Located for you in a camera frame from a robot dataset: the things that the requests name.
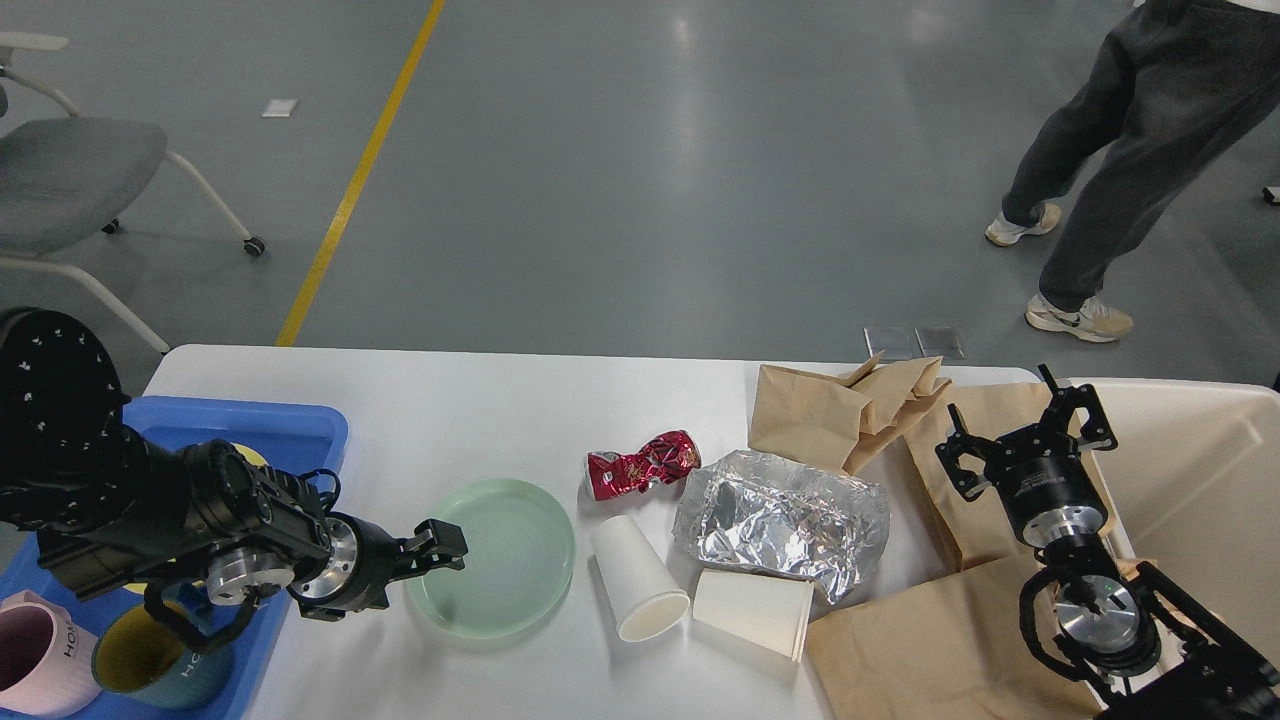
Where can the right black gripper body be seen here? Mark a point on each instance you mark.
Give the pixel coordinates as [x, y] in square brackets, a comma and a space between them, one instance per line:
[1045, 490]

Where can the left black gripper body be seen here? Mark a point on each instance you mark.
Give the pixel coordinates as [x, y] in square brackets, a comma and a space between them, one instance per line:
[356, 576]

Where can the light green plate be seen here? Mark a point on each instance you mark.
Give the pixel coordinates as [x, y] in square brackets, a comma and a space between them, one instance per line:
[521, 552]

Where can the dark teal mug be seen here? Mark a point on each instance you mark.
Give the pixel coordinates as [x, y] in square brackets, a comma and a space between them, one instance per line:
[139, 658]

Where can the pink mug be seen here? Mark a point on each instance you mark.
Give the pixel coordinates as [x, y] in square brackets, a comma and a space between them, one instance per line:
[46, 659]

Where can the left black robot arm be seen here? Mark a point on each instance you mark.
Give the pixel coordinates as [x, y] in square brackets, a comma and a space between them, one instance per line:
[208, 534]

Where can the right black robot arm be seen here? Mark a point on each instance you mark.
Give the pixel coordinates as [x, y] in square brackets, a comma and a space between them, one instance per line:
[1144, 645]

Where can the brown paper bag under gripper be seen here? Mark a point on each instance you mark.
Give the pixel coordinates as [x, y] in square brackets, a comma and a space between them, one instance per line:
[952, 500]

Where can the beige plastic bin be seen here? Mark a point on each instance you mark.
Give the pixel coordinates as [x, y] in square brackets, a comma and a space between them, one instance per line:
[1193, 485]

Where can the crumpled small brown paper bag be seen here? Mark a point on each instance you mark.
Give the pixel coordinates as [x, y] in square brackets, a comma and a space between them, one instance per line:
[840, 422]

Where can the blue plastic tray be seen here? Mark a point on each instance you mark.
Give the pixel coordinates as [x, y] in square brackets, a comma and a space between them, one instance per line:
[292, 437]

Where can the large brown paper bag front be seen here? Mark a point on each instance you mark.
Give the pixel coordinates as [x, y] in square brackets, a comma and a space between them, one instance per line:
[947, 649]

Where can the white paper cup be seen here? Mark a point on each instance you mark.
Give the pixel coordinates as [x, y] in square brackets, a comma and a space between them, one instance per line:
[645, 599]

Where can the yellow plate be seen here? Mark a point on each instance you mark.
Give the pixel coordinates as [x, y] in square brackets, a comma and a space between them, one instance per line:
[253, 458]

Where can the crumpled aluminium foil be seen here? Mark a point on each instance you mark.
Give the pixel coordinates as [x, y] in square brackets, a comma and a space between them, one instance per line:
[760, 512]

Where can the crushed red can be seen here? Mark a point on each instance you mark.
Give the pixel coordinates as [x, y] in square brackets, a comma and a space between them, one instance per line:
[666, 458]

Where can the grey office chair left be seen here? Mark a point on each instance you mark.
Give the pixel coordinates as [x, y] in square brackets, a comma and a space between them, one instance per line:
[65, 178]

